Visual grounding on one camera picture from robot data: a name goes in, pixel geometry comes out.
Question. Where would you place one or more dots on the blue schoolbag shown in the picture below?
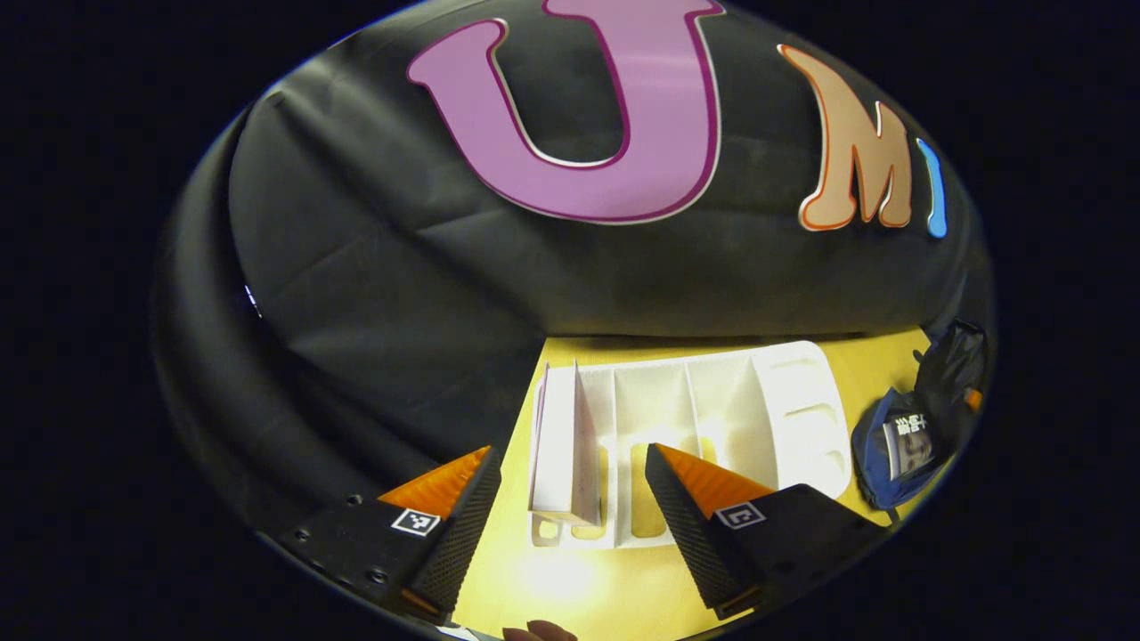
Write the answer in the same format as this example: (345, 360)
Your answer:
(873, 436)

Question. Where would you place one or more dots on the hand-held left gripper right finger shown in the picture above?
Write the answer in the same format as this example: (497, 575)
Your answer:
(690, 534)

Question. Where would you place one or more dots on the black backdrop cloth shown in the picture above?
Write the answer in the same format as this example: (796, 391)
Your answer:
(401, 285)

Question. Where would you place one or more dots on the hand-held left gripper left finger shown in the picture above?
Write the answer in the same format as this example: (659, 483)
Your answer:
(463, 534)

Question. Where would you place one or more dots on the pink cover book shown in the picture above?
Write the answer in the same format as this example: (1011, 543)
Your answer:
(561, 445)

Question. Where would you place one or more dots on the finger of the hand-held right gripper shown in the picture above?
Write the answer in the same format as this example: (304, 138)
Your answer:
(973, 400)

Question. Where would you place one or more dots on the white bookshelf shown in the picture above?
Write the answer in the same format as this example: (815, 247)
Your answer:
(784, 409)

